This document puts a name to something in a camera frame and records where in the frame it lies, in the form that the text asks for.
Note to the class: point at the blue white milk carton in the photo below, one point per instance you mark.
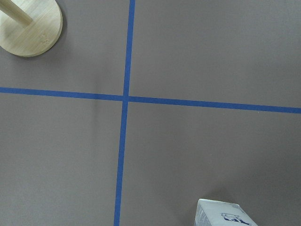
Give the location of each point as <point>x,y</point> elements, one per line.
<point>218,213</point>

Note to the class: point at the wooden cup tree stand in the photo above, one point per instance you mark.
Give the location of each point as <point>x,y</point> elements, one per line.
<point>29,28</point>

